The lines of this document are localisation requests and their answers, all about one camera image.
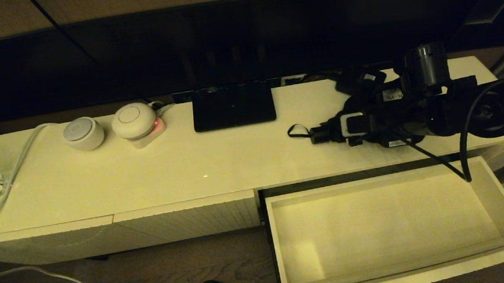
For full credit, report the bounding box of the white cabinet drawer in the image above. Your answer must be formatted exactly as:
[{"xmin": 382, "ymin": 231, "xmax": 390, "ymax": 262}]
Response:
[{"xmin": 257, "ymin": 153, "xmax": 504, "ymax": 283}]

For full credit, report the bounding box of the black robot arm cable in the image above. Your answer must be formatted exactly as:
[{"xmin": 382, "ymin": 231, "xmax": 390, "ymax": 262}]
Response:
[{"xmin": 387, "ymin": 76, "xmax": 504, "ymax": 188}]

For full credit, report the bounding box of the thin black wall cable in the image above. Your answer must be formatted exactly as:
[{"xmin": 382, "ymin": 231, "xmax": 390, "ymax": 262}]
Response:
[{"xmin": 29, "ymin": 0, "xmax": 153, "ymax": 113}]

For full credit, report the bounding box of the white round dome device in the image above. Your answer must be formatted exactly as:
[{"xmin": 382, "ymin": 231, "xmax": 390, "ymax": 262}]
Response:
[{"xmin": 110, "ymin": 101, "xmax": 159, "ymax": 142}]

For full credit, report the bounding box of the small black box with sticker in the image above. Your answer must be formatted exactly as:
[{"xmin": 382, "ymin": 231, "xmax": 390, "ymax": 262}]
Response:
[{"xmin": 333, "ymin": 67, "xmax": 388, "ymax": 98}]

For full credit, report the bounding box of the thick white power cable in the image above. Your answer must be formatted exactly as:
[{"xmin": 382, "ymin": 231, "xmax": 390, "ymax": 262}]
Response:
[{"xmin": 0, "ymin": 121, "xmax": 100, "ymax": 283}]

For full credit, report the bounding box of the white ribbed cabinet front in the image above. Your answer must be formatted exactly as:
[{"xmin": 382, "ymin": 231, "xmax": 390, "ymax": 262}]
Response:
[
  {"xmin": 0, "ymin": 215, "xmax": 119, "ymax": 270},
  {"xmin": 113, "ymin": 189, "xmax": 261, "ymax": 251}
]

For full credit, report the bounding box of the black television base plate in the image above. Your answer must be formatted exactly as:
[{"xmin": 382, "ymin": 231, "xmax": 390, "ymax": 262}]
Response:
[{"xmin": 191, "ymin": 82, "xmax": 278, "ymax": 133}]

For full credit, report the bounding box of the white speaker with grey top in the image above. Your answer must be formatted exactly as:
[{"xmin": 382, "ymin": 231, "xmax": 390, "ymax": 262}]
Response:
[{"xmin": 62, "ymin": 116, "xmax": 106, "ymax": 153}]

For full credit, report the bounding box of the white framed wrist camera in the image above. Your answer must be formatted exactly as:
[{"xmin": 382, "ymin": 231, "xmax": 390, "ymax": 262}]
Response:
[{"xmin": 339, "ymin": 111, "xmax": 370, "ymax": 148}]

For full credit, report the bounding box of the black flat television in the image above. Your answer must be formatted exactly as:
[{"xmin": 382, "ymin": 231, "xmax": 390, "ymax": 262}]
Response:
[{"xmin": 0, "ymin": 0, "xmax": 504, "ymax": 123}]

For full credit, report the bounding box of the white low TV cabinet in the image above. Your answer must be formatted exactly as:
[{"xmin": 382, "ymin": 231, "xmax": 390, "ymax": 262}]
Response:
[{"xmin": 0, "ymin": 53, "xmax": 504, "ymax": 270}]

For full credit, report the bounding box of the black umbrella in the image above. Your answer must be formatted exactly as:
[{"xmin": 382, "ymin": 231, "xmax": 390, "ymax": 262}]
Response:
[{"xmin": 285, "ymin": 87, "xmax": 419, "ymax": 156}]

